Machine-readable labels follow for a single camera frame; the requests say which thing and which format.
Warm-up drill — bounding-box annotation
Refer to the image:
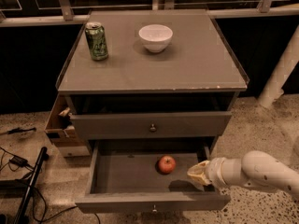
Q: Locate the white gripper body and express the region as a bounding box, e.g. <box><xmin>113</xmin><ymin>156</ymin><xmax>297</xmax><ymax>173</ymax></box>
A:
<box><xmin>205</xmin><ymin>158</ymin><xmax>229</xmax><ymax>189</ymax></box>

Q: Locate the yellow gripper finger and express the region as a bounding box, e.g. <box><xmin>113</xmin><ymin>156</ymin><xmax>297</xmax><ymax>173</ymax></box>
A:
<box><xmin>188</xmin><ymin>161</ymin><xmax>209</xmax><ymax>175</ymax></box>
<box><xmin>188</xmin><ymin>173</ymin><xmax>211</xmax><ymax>186</ymax></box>

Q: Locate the red apple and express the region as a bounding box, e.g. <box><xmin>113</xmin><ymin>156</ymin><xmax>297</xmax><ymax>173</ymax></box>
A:
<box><xmin>158</xmin><ymin>155</ymin><xmax>176</xmax><ymax>175</ymax></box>

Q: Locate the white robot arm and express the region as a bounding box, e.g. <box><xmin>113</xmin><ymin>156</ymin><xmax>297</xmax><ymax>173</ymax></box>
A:
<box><xmin>187</xmin><ymin>150</ymin><xmax>299</xmax><ymax>201</ymax></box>

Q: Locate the grey top drawer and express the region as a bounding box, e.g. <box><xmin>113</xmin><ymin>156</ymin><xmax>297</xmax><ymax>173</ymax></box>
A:
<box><xmin>71</xmin><ymin>111</ymin><xmax>232</xmax><ymax>140</ymax></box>

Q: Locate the metal middle drawer knob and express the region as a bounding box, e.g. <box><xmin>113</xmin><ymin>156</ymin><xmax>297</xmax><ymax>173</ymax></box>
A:
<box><xmin>152</xmin><ymin>204</ymin><xmax>158</xmax><ymax>213</ymax></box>

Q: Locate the metal drawer knob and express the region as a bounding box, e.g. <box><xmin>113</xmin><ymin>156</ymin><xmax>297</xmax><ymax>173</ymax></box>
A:
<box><xmin>152</xmin><ymin>204</ymin><xmax>158</xmax><ymax>213</ymax></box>
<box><xmin>149</xmin><ymin>124</ymin><xmax>157</xmax><ymax>133</ymax></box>

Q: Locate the metal top drawer knob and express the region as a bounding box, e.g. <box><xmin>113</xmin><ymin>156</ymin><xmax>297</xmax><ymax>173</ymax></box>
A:
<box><xmin>149</xmin><ymin>124</ymin><xmax>157</xmax><ymax>133</ymax></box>

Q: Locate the grey open middle drawer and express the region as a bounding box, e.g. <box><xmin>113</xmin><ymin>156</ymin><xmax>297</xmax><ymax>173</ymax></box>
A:
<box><xmin>76</xmin><ymin>138</ymin><xmax>230</xmax><ymax>213</ymax></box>

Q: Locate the grey drawer cabinet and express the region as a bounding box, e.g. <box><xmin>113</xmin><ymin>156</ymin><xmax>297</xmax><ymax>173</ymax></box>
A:
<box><xmin>58</xmin><ymin>10</ymin><xmax>248</xmax><ymax>148</ymax></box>

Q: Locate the white pillar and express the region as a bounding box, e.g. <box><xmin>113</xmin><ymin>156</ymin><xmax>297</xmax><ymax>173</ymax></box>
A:
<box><xmin>258</xmin><ymin>26</ymin><xmax>299</xmax><ymax>108</ymax></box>

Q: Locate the white ceramic bowl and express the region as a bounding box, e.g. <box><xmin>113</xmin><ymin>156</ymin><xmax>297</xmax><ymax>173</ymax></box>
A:
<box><xmin>138</xmin><ymin>24</ymin><xmax>173</xmax><ymax>53</ymax></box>

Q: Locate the cardboard box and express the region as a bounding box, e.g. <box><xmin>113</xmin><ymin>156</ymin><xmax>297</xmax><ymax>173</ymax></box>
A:
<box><xmin>45</xmin><ymin>95</ymin><xmax>90</xmax><ymax>158</ymax></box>

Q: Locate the black pole on floor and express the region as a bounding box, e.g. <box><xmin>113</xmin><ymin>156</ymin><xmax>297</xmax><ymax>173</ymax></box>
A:
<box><xmin>13</xmin><ymin>147</ymin><xmax>49</xmax><ymax>224</ymax></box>

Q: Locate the green soda can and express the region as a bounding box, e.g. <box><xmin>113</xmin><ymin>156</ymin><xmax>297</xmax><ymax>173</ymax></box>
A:
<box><xmin>85</xmin><ymin>22</ymin><xmax>108</xmax><ymax>61</ymax></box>

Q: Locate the metal window railing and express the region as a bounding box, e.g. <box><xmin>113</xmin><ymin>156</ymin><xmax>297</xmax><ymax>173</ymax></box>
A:
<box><xmin>0</xmin><ymin>0</ymin><xmax>299</xmax><ymax>26</ymax></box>

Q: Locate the black power adapter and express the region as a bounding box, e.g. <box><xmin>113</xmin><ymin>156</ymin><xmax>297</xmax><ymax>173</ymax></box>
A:
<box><xmin>9</xmin><ymin>156</ymin><xmax>28</xmax><ymax>167</ymax></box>

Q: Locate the black floor cable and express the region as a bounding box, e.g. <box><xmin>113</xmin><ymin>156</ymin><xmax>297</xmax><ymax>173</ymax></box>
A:
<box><xmin>0</xmin><ymin>147</ymin><xmax>101</xmax><ymax>224</ymax></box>

